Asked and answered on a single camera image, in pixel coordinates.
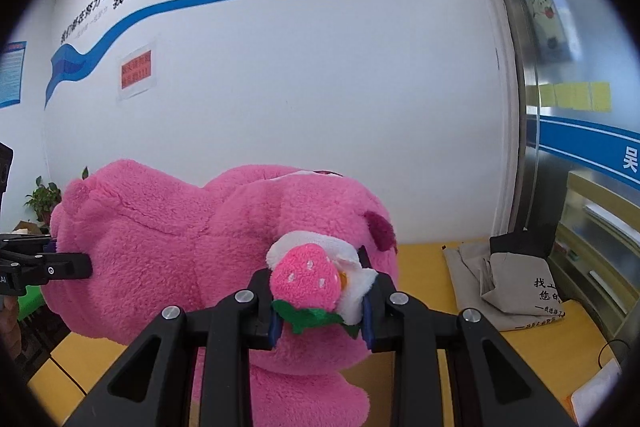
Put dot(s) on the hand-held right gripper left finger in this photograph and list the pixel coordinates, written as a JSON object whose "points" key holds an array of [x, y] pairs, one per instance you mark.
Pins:
{"points": [[273, 333]]}

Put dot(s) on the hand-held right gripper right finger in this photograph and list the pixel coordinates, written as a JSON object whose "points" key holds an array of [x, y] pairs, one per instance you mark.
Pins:
{"points": [[368, 329]]}

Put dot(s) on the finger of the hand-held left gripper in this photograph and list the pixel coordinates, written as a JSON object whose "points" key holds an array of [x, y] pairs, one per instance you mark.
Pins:
{"points": [[65, 267], [27, 240]]}

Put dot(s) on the pink plush bear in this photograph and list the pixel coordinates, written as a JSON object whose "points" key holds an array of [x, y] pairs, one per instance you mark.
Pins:
{"points": [[200, 252]]}

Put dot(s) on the person's left hand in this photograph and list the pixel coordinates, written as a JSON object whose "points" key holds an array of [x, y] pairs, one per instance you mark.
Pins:
{"points": [[9, 327]]}

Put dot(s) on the cardboard box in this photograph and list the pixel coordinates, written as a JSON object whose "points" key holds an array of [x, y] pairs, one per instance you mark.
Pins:
{"points": [[25, 227]]}

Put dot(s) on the potted green plant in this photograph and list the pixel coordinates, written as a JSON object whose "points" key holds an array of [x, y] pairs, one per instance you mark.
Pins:
{"points": [[44, 197]]}

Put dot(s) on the grey cloth bag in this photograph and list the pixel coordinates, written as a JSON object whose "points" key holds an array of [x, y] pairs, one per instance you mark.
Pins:
{"points": [[467, 269]]}

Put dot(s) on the beige canvas tote bag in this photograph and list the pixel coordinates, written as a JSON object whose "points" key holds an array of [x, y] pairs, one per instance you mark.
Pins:
{"points": [[527, 279]]}

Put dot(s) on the white paper sheet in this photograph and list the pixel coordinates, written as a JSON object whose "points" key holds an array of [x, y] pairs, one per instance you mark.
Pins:
{"points": [[597, 389]]}

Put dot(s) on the beige shelf cabinet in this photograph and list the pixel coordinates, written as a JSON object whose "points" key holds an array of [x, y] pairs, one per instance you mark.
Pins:
{"points": [[597, 242]]}

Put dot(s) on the row of yellow sticky notes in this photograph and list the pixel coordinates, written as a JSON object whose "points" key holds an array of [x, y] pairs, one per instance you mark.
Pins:
{"points": [[575, 95]]}

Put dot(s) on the cartoon sheep poster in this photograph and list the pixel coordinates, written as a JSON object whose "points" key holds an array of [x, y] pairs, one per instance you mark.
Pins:
{"points": [[544, 9]]}

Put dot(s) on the blue wall poster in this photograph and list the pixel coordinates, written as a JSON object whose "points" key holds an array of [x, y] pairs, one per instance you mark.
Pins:
{"points": [[12, 73]]}

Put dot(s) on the red and white wall notice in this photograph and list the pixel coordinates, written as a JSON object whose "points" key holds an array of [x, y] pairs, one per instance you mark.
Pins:
{"points": [[136, 71]]}

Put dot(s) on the blue ribbon wall decal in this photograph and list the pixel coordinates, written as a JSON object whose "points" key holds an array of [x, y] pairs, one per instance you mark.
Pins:
{"points": [[210, 7]]}

